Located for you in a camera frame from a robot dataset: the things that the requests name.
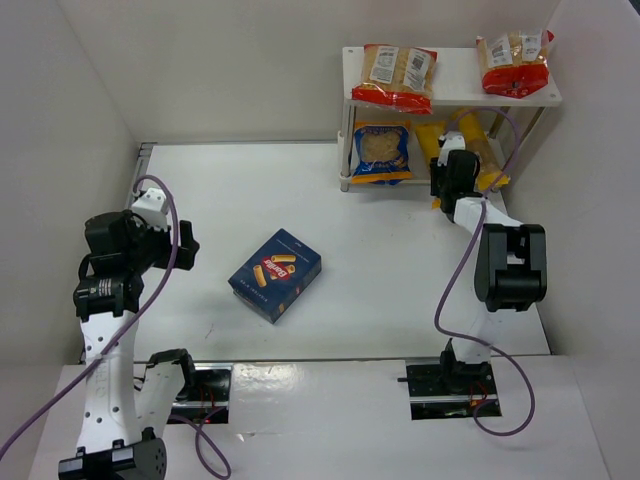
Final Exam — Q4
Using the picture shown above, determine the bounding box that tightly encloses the yellow spaghetti pack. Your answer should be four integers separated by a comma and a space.
415, 121, 446, 209
451, 108, 509, 191

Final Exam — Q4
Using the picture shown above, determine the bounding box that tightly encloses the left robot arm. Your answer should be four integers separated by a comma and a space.
58, 210, 200, 479

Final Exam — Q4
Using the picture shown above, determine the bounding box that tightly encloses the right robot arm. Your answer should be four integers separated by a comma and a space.
429, 149, 547, 394

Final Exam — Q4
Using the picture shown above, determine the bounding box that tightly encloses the yellow spaghetti pack on shelf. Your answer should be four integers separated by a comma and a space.
451, 108, 509, 191

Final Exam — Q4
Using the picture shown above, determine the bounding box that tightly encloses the white two-tier shelf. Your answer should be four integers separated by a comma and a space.
338, 46, 562, 192

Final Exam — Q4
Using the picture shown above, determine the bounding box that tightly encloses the blue orange pasta bag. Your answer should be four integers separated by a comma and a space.
352, 121, 413, 185

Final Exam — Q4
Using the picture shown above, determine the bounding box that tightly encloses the red pasta bag left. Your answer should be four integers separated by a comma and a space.
351, 44, 438, 115

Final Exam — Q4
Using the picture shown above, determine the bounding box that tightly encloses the red pasta bag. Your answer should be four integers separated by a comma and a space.
351, 44, 438, 115
476, 29, 555, 99

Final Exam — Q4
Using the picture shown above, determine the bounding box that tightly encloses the red pasta bag right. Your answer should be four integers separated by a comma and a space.
476, 29, 555, 99

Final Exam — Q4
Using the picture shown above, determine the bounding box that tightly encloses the blue Barilla rigatoni box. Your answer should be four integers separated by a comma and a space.
228, 229, 322, 324

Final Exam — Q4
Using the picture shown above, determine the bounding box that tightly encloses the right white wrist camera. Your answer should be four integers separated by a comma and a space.
438, 131, 466, 164

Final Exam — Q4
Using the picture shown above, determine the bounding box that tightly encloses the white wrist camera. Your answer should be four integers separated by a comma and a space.
438, 131, 466, 164
130, 188, 169, 232

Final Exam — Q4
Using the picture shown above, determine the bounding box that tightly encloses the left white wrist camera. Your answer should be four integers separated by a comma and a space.
130, 188, 169, 232

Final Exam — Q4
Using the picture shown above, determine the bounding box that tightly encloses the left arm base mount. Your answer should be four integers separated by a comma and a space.
132, 362, 234, 426

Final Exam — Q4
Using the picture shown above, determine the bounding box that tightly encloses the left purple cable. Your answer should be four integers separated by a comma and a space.
0, 174, 232, 480

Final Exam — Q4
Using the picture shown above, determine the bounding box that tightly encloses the purple cable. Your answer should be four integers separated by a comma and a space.
433, 108, 535, 437
0, 174, 232, 480

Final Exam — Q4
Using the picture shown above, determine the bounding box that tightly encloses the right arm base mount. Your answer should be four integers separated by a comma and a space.
396, 362, 502, 421

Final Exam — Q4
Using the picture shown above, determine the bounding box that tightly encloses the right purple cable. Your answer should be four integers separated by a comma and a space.
433, 108, 535, 437

